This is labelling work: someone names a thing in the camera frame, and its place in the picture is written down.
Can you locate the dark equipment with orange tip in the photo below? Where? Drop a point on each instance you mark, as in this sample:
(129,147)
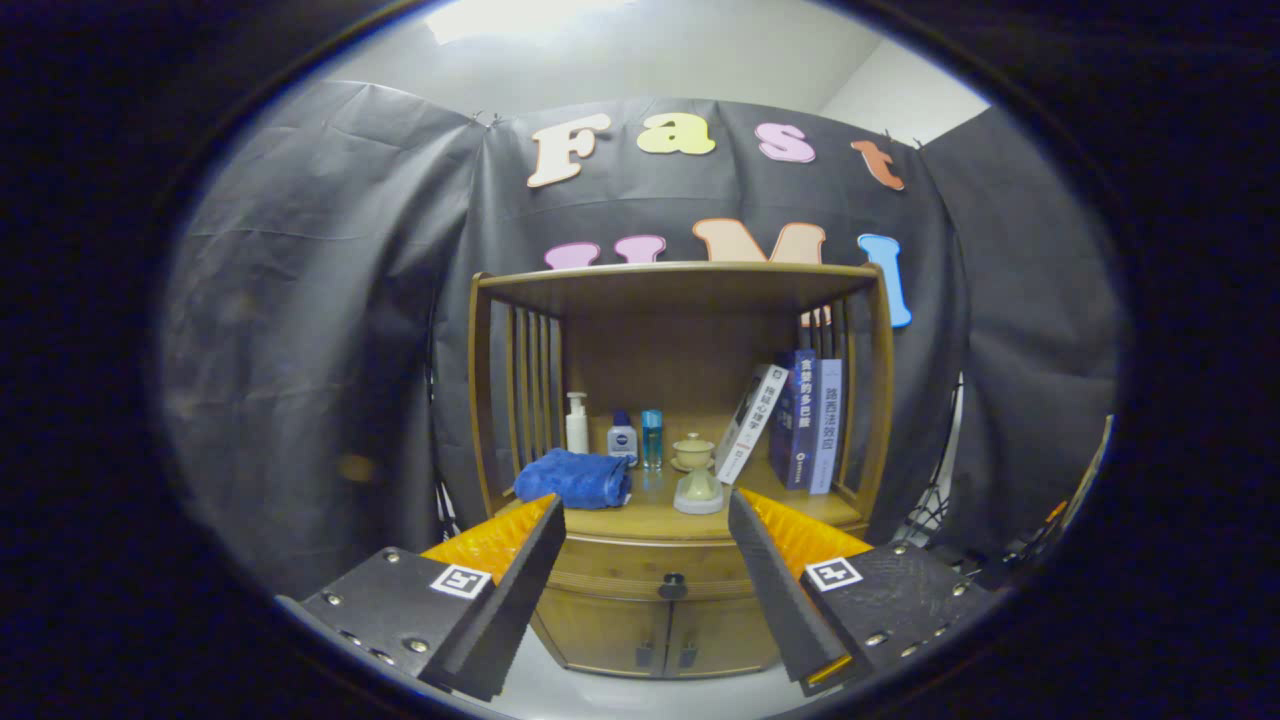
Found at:
(1010,570)

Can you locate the beige lidded teacup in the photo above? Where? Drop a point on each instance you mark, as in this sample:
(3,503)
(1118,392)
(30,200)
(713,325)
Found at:
(693,450)

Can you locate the light blue book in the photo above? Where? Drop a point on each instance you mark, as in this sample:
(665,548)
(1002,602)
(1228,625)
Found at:
(828,430)

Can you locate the clear blue bottle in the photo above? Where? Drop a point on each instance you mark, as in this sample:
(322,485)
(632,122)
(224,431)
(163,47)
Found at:
(652,440)

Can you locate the white bottle with blue cap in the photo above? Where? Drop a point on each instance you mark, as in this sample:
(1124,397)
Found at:
(622,442)

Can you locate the dark blue book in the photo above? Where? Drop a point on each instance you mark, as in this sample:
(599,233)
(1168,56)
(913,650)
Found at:
(795,420)

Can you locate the wooden cabinet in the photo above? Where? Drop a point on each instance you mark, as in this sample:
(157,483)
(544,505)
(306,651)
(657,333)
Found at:
(680,350)

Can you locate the blue rolled towel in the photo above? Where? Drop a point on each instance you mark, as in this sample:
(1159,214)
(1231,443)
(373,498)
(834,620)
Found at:
(570,478)

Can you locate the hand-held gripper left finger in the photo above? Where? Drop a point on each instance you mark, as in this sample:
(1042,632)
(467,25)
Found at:
(520,590)

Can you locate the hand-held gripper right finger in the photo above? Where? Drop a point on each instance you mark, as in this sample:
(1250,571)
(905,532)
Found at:
(770,600)

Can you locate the wooden cabinet door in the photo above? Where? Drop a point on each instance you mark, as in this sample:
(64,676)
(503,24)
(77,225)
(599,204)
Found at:
(725,635)
(610,630)

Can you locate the wooden countertop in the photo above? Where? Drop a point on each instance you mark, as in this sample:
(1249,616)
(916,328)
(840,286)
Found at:
(650,515)

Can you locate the white book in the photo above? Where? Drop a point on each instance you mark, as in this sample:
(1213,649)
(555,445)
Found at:
(750,425)

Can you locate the light wooden frame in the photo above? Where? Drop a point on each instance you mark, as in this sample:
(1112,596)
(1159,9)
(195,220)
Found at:
(1095,470)

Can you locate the black light stand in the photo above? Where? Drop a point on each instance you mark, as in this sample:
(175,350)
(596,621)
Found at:
(445,510)
(930,515)

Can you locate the white pump bottle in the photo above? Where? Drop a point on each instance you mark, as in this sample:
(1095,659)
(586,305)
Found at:
(577,432)

